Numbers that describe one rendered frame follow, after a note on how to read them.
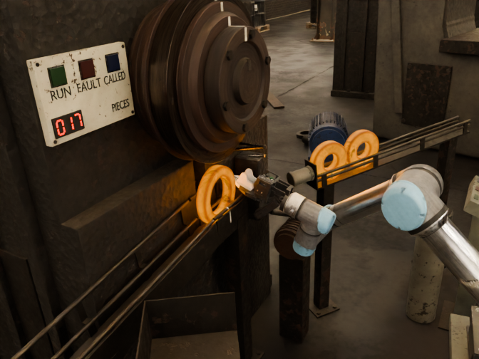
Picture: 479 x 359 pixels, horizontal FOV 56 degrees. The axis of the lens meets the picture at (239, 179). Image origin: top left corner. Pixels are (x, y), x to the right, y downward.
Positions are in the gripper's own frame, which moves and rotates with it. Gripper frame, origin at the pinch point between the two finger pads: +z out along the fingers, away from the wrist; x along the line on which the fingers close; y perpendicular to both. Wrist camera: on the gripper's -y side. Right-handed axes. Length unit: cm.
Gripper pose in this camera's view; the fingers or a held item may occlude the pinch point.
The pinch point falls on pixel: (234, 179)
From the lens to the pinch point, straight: 150.5
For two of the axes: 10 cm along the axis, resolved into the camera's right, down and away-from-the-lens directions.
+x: -4.9, 3.8, -7.8
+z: -8.4, -4.4, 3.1
